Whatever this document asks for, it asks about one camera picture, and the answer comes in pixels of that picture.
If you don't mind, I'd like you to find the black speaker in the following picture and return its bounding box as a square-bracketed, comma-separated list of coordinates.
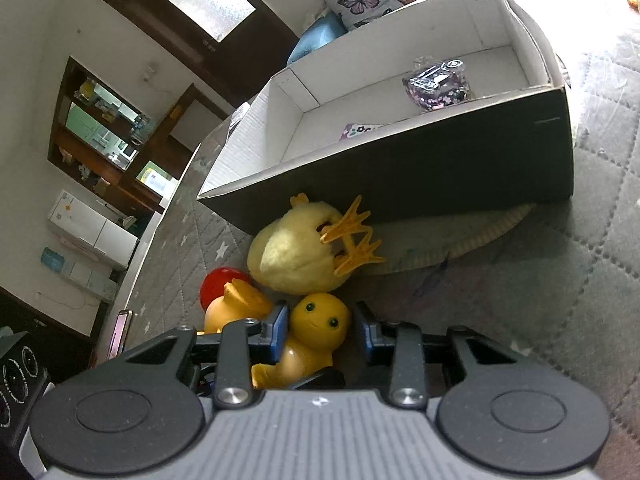
[0, 331, 51, 448]

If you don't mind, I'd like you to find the black cardboard box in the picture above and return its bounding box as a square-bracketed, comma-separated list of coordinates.
[196, 0, 574, 236]

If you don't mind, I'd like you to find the blue pillow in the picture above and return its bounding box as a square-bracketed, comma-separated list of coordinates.
[286, 11, 347, 66]

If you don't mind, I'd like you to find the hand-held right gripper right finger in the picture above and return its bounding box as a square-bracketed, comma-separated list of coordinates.
[353, 301, 521, 408]

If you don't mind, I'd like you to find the red ball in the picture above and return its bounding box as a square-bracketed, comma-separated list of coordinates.
[200, 268, 252, 311]

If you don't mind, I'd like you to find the white refrigerator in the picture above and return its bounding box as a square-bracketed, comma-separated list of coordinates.
[47, 190, 139, 269]

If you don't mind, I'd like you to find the wooden wall shelf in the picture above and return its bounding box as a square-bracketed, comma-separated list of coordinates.
[48, 57, 233, 216]

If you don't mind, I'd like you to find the dark wooden door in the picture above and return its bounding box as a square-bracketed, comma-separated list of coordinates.
[97, 0, 301, 62]

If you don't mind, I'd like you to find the yellow plush chick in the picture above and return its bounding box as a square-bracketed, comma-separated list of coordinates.
[247, 193, 387, 295]

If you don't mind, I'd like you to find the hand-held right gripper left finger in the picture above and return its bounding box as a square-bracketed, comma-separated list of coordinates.
[121, 302, 291, 409]

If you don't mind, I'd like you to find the yellow rubber duck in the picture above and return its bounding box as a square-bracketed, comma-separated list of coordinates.
[204, 280, 351, 390]

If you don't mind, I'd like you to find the pink smartphone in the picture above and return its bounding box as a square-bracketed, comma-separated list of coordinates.
[107, 310, 134, 362]

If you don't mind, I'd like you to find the purple white packet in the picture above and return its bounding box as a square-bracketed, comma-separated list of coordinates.
[339, 121, 396, 142]

